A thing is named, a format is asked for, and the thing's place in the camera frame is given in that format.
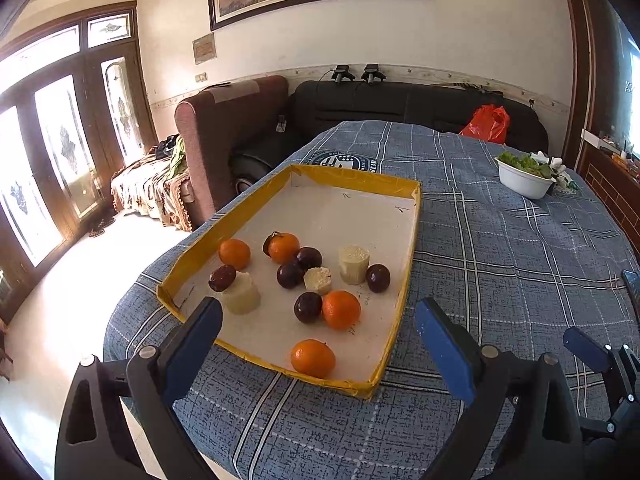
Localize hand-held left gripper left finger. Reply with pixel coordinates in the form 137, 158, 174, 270
55, 296, 224, 480

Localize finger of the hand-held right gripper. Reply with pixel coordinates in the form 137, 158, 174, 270
562, 326, 640, 411
620, 270, 640, 311

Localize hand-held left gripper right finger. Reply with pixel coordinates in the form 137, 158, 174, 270
414, 297, 586, 480

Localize reddish plum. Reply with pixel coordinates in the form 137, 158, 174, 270
208, 265, 237, 292

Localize dark purple plum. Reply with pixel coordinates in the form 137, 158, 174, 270
296, 246, 323, 271
276, 261, 306, 290
365, 264, 391, 294
293, 291, 324, 324

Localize large orange mandarin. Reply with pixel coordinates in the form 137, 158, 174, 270
322, 290, 362, 331

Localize orange mandarin with green leaf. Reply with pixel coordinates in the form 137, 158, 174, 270
262, 231, 301, 264

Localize small peeled sugarcane piece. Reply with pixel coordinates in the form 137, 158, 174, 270
303, 267, 333, 295

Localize yellow cardboard box tray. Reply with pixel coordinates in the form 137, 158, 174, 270
156, 164, 422, 401

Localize large peeled sugarcane piece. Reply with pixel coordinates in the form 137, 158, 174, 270
221, 271, 262, 316

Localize blue plaid tablecloth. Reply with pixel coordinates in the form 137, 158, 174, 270
102, 120, 640, 480

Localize wooden cabinet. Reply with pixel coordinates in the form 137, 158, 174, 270
580, 130, 640, 246

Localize white flowers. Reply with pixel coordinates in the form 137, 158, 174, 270
531, 150, 581, 193

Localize white bowl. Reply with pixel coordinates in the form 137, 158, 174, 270
495, 156, 557, 200

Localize green lettuce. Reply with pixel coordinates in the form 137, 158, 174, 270
500, 151, 553, 178

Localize patterned blanket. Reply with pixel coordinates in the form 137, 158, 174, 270
110, 152, 193, 233

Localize dark cloth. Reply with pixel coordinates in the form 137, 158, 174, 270
152, 135, 183, 161

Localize brown armchair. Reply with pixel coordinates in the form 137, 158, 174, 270
175, 76, 290, 226

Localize red plastic bag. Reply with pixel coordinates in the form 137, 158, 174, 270
458, 105, 511, 145

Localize black sofa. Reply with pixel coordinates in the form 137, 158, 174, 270
230, 79, 549, 193

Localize wooden glass door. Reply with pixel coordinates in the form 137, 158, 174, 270
0, 0, 158, 311

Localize wooden door frame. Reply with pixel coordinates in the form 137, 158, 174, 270
555, 0, 608, 171

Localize small wall notice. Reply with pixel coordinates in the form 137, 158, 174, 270
192, 32, 217, 66

